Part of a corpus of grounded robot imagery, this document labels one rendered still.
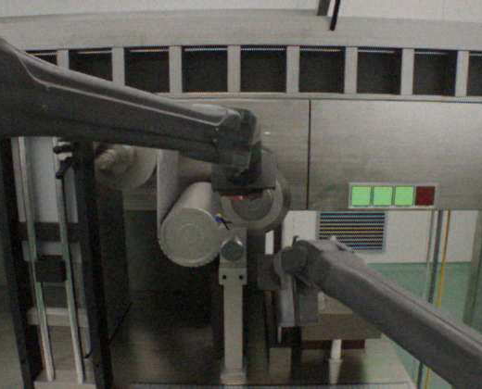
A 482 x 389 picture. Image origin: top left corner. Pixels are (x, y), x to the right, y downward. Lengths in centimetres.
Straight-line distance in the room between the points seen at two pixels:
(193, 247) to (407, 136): 66
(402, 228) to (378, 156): 270
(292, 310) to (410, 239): 326
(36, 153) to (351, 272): 54
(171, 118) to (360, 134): 83
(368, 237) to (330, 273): 318
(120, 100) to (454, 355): 39
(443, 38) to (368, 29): 20
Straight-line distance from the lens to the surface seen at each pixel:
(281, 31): 113
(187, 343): 100
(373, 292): 54
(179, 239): 83
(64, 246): 76
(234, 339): 86
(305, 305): 67
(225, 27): 113
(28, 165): 76
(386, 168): 118
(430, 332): 49
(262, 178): 67
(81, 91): 30
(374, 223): 374
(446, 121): 123
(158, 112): 36
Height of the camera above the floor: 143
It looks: 11 degrees down
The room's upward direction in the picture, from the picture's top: straight up
